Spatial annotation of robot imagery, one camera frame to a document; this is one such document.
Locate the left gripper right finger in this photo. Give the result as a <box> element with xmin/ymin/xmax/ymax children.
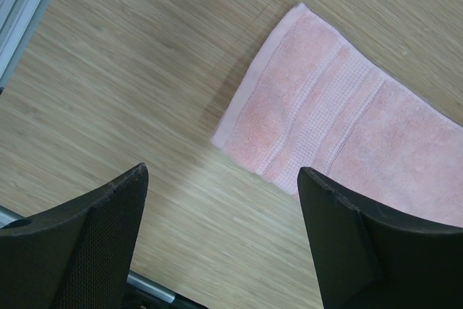
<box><xmin>297</xmin><ymin>167</ymin><xmax>462</xmax><ymax>308</ymax></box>

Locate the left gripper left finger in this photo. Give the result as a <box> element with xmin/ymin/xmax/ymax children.
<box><xmin>1</xmin><ymin>164</ymin><xmax>148</xmax><ymax>308</ymax></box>

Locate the light pink towel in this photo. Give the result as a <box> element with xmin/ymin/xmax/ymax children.
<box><xmin>211</xmin><ymin>4</ymin><xmax>462</xmax><ymax>226</ymax></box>

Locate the aluminium front rail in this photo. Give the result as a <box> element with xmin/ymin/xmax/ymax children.
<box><xmin>1</xmin><ymin>0</ymin><xmax>51</xmax><ymax>89</ymax></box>

